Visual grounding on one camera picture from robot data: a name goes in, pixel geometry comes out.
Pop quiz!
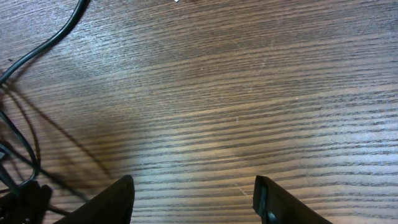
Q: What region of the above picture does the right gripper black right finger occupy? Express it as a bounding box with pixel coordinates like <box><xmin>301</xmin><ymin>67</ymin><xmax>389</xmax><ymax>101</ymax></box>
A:
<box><xmin>252</xmin><ymin>175</ymin><xmax>331</xmax><ymax>224</ymax></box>

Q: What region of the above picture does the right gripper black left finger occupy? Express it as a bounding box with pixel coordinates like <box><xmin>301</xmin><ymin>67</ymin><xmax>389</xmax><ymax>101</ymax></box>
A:
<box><xmin>55</xmin><ymin>175</ymin><xmax>135</xmax><ymax>224</ymax></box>

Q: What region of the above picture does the black usb cable bundle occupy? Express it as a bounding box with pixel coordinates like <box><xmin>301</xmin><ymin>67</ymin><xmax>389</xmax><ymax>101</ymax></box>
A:
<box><xmin>0</xmin><ymin>83</ymin><xmax>91</xmax><ymax>224</ymax></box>

